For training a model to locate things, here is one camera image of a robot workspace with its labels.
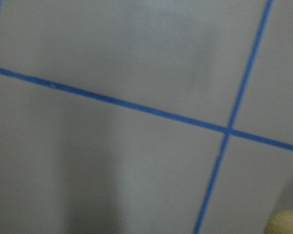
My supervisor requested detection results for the wooden cup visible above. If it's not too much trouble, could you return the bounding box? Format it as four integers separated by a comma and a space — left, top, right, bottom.
264, 210, 293, 234

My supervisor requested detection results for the brown paper table cover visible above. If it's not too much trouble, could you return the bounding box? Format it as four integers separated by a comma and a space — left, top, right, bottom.
0, 0, 293, 234

